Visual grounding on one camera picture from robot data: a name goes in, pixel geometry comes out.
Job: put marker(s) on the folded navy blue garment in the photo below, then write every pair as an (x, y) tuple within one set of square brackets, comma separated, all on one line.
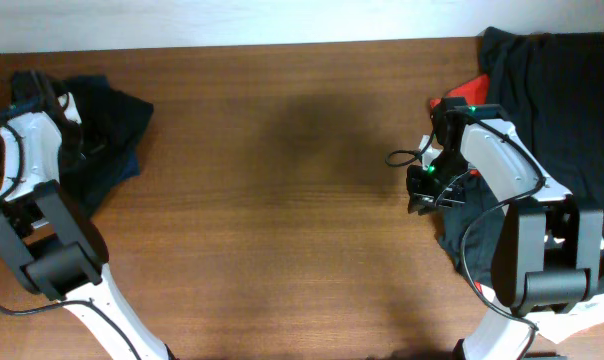
[(121, 167)]

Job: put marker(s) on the black shorts patterned waistband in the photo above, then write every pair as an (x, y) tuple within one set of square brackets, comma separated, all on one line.
[(120, 121)]

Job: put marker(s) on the black t-shirt on pile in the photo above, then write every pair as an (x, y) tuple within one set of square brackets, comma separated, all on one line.
[(552, 87)]

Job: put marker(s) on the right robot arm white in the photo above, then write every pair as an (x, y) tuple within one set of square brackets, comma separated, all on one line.
[(547, 256)]

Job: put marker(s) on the white garment under pile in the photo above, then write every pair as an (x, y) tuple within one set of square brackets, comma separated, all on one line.
[(582, 315)]

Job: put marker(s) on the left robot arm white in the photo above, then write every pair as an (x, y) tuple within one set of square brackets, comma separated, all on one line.
[(52, 248)]

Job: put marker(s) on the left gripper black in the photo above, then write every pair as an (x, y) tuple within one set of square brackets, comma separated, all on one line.
[(27, 84)]

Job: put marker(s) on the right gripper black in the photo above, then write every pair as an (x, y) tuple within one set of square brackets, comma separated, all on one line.
[(420, 187)]

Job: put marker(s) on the black garment white lettering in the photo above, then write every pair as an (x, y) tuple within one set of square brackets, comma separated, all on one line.
[(482, 240)]

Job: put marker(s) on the red garment in pile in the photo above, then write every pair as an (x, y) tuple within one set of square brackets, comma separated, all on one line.
[(474, 91)]

